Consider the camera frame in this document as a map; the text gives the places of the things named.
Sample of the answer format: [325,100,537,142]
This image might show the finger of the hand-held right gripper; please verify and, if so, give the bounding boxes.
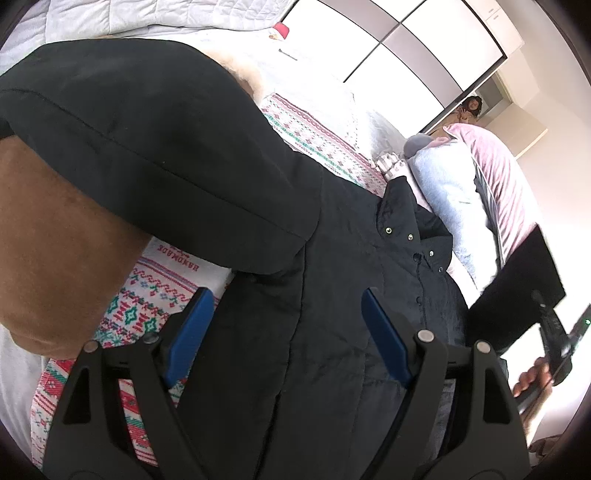
[531,290,573,367]

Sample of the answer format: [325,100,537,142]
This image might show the person's right hand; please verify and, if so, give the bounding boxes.
[512,359,554,398]

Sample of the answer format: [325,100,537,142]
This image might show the white and grey wardrobe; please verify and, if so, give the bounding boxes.
[281,0,509,136]

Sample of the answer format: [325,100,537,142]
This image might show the pale pink blanket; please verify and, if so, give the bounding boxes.
[449,253,483,308]

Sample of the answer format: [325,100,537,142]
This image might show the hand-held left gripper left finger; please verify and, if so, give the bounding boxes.
[41,287,216,480]

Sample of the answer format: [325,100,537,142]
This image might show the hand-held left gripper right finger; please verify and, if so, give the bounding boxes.
[361,287,529,480]

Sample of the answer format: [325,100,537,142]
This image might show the patterned knit blanket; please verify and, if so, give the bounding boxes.
[30,92,389,468]

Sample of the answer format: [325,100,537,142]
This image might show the light blue duvet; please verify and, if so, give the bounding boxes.
[404,137,505,288]

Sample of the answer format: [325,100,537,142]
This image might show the pink velvet pillow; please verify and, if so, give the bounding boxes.
[442,122,546,274]

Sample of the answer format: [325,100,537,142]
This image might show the fringed striped towel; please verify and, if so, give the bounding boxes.
[372,152,408,182]

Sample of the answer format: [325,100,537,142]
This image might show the brown coat with fur trim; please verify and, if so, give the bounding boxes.
[0,46,260,360]

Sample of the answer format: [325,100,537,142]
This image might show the black coat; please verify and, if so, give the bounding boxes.
[0,39,567,480]

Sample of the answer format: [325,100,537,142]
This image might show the grey quilted headboard cover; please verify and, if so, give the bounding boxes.
[0,0,303,77]

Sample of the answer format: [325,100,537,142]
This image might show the grey cloth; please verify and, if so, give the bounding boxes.
[403,132,434,156]

